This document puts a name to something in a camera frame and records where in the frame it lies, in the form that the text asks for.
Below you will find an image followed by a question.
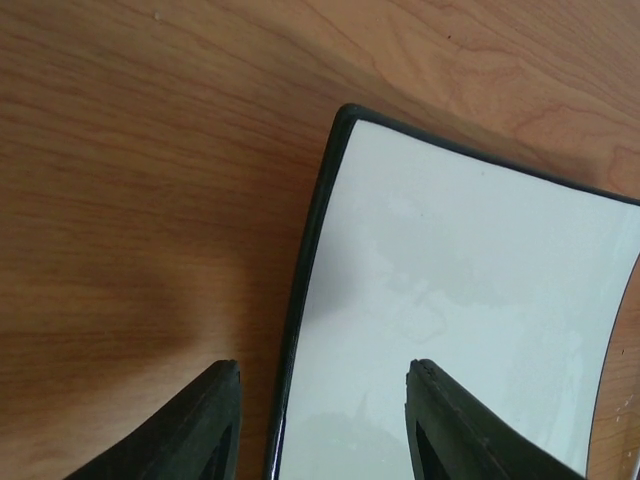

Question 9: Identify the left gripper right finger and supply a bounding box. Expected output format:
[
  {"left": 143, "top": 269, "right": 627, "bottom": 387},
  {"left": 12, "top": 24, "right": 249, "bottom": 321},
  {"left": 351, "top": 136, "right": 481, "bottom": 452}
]
[{"left": 405, "top": 359, "right": 582, "bottom": 479}]

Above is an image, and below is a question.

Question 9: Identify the white square plate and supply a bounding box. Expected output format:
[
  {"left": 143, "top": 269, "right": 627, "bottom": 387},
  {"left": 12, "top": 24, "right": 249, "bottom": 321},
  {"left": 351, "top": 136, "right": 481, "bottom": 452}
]
[{"left": 264, "top": 104, "right": 639, "bottom": 479}]

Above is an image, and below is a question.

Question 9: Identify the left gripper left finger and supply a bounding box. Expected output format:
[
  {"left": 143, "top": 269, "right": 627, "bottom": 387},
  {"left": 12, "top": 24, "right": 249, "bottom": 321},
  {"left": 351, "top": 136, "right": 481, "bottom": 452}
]
[{"left": 68, "top": 360, "right": 241, "bottom": 480}]

